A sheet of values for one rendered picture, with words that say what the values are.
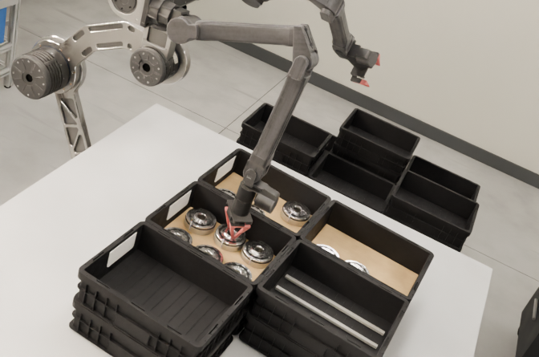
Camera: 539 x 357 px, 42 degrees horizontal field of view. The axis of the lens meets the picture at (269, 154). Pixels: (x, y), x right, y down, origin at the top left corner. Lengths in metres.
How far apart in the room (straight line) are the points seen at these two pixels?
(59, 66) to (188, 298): 1.15
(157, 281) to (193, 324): 0.18
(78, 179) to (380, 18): 3.07
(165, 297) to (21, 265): 0.47
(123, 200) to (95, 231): 0.20
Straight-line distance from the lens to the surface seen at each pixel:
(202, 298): 2.09
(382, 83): 5.27
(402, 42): 5.15
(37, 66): 2.76
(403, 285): 2.43
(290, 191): 2.53
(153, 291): 2.07
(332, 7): 2.27
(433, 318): 2.58
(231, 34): 2.05
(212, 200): 2.33
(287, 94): 2.01
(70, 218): 2.45
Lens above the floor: 2.28
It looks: 31 degrees down
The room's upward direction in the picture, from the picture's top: 19 degrees clockwise
